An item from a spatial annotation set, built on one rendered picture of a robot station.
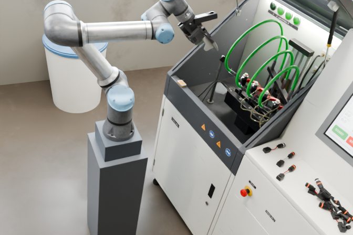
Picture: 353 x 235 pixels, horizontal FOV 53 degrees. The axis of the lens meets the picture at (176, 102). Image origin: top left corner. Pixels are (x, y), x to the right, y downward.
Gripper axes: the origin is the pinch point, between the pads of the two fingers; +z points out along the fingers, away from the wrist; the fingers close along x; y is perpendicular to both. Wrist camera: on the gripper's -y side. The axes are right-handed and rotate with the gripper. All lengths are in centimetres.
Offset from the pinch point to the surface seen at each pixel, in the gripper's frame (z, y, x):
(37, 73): 9, 110, -187
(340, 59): 24, -32, 38
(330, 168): 53, 2, 53
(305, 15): 24, -46, 1
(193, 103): 25.0, 25.3, -11.3
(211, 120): 29.1, 24.6, 5.0
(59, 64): -2, 79, -129
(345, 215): 53, 13, 72
